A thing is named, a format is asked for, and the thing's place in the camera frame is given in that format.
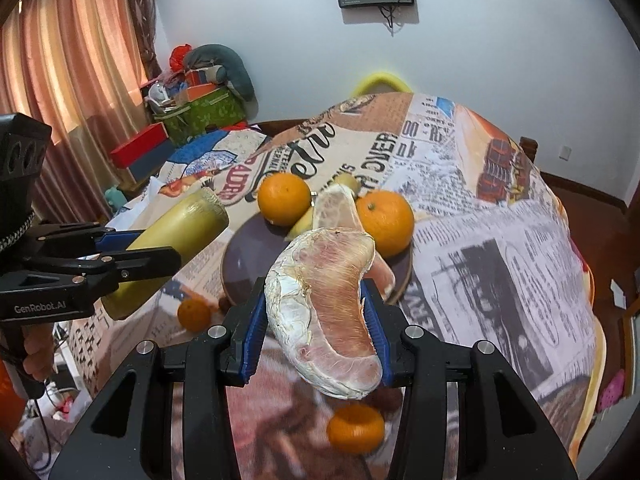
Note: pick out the brown patterned curtain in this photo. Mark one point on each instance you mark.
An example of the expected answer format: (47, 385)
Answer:
(145, 20)

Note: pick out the person's left hand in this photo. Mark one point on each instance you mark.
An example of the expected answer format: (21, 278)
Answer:
(40, 355)

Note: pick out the pink striped curtain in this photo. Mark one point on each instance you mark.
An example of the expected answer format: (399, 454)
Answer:
(65, 70)

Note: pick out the red plastic bag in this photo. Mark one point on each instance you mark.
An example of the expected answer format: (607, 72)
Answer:
(180, 56)

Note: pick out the orange box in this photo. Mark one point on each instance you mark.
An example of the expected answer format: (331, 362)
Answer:
(205, 92)

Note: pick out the small orange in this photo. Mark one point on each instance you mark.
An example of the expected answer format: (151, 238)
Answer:
(194, 315)

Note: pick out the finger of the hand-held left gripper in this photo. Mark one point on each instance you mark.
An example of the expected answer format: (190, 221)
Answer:
(120, 237)
(145, 262)

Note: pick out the wooden bed post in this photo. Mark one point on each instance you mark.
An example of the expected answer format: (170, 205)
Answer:
(529, 150)

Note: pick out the blue patchwork quilt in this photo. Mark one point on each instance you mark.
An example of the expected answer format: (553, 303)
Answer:
(210, 160)

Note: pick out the white paper sheet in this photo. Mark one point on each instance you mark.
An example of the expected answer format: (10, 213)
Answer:
(618, 295)

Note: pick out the wooden bed footboard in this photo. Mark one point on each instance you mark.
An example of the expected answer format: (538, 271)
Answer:
(280, 126)

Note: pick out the purple round plate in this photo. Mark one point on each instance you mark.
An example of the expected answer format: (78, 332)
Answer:
(250, 260)

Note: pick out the green storage bag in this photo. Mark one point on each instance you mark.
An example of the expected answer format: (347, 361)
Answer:
(210, 115)

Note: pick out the peeled pomelo segment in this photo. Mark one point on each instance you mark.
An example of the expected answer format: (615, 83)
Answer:
(330, 310)
(337, 210)

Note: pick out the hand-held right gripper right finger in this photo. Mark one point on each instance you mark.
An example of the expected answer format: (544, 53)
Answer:
(387, 360)

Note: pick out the newspaper print blanket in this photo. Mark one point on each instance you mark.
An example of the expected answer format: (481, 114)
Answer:
(490, 260)

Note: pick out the white wall outlet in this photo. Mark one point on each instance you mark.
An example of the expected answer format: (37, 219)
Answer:
(565, 153)

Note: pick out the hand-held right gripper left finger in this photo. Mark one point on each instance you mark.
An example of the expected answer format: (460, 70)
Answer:
(252, 340)

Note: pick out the red long box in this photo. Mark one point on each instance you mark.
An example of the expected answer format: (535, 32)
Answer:
(137, 145)

